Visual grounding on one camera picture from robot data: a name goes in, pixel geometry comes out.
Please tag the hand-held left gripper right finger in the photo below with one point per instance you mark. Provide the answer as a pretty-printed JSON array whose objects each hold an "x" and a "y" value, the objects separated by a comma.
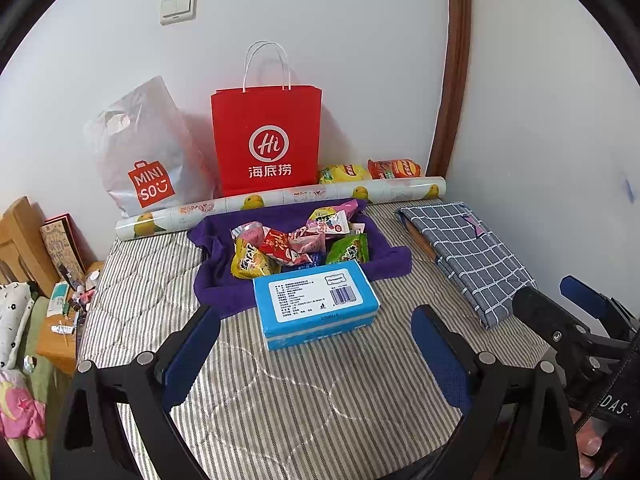
[{"x": 440, "y": 355}]

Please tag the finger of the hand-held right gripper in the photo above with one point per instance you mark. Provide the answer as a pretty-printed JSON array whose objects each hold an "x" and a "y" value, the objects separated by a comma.
[
  {"x": 585, "y": 297},
  {"x": 545, "y": 315}
]

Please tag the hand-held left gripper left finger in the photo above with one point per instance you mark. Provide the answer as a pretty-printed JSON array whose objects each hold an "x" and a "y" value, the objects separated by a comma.
[{"x": 192, "y": 355}]

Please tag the purple towel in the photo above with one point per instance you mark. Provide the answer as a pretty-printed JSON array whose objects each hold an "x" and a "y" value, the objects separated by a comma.
[{"x": 220, "y": 280}]

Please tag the red snack packet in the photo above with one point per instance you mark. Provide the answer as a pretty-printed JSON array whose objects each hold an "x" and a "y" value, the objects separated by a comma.
[{"x": 275, "y": 247}]

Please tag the green snack packet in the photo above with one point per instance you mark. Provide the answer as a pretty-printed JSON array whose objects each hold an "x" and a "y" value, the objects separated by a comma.
[{"x": 347, "y": 250}]

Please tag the pale pink snack packet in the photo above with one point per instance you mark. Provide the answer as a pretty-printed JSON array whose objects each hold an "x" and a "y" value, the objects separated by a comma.
[{"x": 358, "y": 227}]

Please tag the blue candy wrapper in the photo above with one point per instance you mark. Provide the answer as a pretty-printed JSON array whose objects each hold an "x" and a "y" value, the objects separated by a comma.
[{"x": 312, "y": 261}]

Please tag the pink yellow snack packet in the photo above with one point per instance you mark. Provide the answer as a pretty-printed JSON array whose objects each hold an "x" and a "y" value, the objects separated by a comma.
[{"x": 327, "y": 221}]

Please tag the person's right hand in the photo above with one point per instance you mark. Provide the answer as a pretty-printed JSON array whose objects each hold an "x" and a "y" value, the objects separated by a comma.
[{"x": 590, "y": 442}]

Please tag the grey checked cloth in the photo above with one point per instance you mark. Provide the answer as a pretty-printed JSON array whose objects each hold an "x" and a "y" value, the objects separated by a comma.
[{"x": 465, "y": 260}]

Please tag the brown board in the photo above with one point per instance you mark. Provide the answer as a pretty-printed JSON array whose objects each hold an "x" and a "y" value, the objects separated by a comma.
[{"x": 420, "y": 242}]

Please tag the small white tube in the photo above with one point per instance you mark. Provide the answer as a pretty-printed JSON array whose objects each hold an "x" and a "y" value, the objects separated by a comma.
[{"x": 65, "y": 330}]

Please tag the blue tissue box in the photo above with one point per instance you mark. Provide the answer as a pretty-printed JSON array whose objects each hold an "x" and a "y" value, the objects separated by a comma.
[{"x": 312, "y": 300}]

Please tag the wooden nightstand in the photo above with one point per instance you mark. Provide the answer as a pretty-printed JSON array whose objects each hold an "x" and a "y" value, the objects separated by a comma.
[{"x": 55, "y": 347}]

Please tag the green white tube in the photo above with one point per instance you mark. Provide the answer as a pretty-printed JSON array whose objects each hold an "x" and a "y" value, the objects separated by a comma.
[{"x": 60, "y": 296}]

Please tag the lemon print paper roll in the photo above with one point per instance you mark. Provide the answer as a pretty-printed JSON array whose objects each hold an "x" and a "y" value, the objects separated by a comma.
[{"x": 225, "y": 205}]

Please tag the green bed sheet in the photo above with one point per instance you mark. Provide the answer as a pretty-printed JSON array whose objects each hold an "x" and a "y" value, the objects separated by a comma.
[{"x": 40, "y": 385}]

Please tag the small round mirror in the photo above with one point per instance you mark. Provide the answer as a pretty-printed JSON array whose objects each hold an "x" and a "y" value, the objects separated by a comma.
[{"x": 27, "y": 362}]

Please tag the pink star cloth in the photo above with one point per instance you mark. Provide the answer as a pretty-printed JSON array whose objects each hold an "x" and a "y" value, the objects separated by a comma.
[{"x": 20, "y": 410}]

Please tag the white spotted plush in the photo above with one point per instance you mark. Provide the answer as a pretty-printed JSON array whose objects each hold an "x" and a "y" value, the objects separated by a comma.
[{"x": 12, "y": 320}]

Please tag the orange chip bag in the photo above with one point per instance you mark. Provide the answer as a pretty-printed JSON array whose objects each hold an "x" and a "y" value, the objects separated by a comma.
[{"x": 395, "y": 168}]

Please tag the white plastic shopping bag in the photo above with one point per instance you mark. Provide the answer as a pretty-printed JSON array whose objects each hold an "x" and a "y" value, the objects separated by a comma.
[{"x": 145, "y": 160}]

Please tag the yellow chip bag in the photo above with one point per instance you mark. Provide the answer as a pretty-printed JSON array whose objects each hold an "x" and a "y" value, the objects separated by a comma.
[{"x": 345, "y": 174}]

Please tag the red paper bag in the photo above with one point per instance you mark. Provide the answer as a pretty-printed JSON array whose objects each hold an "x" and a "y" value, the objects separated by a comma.
[{"x": 267, "y": 135}]

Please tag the brown door frame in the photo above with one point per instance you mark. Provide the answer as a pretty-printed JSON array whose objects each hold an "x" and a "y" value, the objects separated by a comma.
[{"x": 452, "y": 60}]

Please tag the white light switch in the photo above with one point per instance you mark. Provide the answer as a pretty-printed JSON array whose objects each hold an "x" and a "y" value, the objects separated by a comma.
[{"x": 177, "y": 6}]

